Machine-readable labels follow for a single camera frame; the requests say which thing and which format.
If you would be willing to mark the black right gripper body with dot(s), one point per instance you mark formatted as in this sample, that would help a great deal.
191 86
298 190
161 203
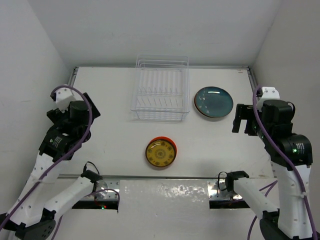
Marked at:
253 126

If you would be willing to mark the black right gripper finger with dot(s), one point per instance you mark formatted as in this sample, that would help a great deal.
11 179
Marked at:
244 111
237 123

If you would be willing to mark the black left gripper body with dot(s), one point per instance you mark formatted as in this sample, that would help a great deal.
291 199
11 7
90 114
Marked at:
58 115

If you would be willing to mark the dark teal plate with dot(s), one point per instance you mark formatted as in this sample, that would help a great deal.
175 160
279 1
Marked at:
212 91

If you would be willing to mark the orange plate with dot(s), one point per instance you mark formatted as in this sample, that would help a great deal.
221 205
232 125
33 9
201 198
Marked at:
167 139

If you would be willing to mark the yellow brown plate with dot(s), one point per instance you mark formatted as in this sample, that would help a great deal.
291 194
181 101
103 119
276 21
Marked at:
160 154

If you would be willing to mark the red teal floral plate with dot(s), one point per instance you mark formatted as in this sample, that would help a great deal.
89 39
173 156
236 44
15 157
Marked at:
213 108

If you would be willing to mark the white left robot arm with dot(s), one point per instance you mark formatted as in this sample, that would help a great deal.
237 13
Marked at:
36 212

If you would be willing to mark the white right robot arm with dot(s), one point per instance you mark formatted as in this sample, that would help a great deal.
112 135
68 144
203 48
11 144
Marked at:
270 119

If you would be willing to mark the white wire dish rack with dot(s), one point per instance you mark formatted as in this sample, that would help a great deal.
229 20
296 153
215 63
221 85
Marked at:
161 89

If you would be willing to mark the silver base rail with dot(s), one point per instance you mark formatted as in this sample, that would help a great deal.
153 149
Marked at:
112 189

